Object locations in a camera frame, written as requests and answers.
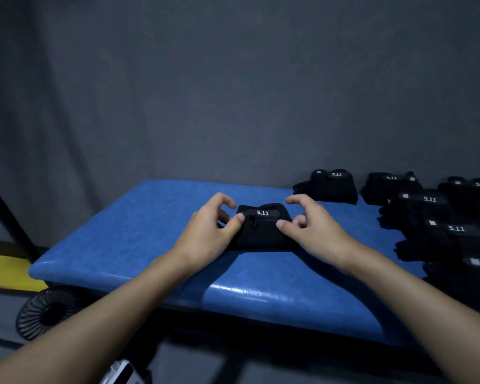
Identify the person's left hand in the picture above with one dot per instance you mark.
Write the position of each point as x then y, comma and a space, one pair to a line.
204, 239

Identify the person's right hand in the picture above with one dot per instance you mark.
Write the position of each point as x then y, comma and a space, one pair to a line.
324, 239

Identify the person's left forearm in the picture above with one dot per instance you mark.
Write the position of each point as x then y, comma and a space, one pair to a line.
80, 323

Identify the person's right forearm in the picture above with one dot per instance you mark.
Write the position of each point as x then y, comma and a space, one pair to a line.
432, 315

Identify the blue padded bench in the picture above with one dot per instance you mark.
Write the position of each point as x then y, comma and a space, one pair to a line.
144, 235

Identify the white power bank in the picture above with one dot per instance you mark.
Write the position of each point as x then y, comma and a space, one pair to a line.
120, 375

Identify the black floor fan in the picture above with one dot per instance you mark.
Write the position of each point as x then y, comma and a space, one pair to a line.
44, 311

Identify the black metal pole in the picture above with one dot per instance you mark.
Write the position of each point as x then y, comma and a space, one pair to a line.
10, 219

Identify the yellow floor mat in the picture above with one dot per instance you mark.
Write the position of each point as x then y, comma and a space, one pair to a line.
8, 271

